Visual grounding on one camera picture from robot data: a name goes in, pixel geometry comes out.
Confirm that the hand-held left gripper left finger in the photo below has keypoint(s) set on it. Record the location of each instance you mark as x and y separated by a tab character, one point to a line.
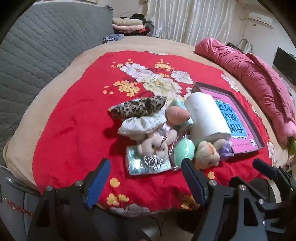
99	183

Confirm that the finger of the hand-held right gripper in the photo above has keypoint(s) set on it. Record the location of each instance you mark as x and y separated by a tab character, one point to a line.
266	192
264	167

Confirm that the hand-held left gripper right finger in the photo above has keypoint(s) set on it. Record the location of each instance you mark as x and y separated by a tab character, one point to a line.
194	183

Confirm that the tan bear plush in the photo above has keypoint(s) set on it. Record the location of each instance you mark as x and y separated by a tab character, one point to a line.
205	153

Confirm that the green egg sponge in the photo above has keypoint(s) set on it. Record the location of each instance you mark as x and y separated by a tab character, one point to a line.
183	151

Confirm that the mint green tissue pack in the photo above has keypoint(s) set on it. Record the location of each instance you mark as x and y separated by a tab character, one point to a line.
180	103
136	164

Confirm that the white bunny plush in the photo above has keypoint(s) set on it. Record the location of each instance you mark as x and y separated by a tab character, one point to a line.
152	144

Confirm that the grey box with pink lining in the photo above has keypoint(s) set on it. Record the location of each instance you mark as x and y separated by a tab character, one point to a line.
242	109

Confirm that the white paper roll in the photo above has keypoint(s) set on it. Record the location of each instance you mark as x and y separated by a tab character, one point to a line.
205	115

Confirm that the green cloth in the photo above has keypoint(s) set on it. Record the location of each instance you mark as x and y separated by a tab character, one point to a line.
292	146

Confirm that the red floral blanket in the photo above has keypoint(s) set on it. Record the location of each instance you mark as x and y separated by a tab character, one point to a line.
76	120

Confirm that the tan mushroom plush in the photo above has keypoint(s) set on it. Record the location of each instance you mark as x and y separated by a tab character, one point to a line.
177	114

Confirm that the leopard print pouch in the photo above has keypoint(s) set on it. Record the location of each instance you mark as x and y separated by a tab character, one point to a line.
136	107

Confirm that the pink quilt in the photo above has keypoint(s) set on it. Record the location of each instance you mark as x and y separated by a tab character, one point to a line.
254	76

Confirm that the beige bed sheet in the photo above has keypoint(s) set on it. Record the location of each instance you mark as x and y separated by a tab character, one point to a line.
30	115

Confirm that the black television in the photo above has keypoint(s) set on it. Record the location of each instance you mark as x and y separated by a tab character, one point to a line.
284	63

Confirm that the blue patterned cloth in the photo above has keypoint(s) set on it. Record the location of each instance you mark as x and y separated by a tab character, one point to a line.
113	38

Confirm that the grey quilted headboard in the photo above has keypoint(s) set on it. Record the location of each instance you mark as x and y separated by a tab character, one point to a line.
46	46

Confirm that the white air conditioner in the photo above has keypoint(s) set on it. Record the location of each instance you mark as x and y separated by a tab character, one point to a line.
261	19

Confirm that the white pleated curtain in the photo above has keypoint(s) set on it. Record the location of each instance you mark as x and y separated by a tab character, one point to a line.
192	20

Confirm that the cream folded garment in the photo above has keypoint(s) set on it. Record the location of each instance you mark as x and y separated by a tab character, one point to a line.
127	21

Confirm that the black folded clothes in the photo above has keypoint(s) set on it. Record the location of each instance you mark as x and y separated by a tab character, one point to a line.
138	16

